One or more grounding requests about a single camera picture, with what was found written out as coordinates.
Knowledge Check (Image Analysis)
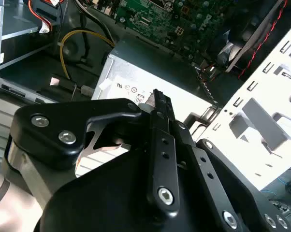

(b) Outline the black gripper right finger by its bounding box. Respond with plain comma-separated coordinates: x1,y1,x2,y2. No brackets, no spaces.
162,93,291,232

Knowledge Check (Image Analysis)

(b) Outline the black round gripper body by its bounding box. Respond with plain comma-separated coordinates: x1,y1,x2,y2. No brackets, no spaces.
38,144,224,232

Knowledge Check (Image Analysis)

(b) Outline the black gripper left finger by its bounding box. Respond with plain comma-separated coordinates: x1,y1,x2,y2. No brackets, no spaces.
1,88,182,218

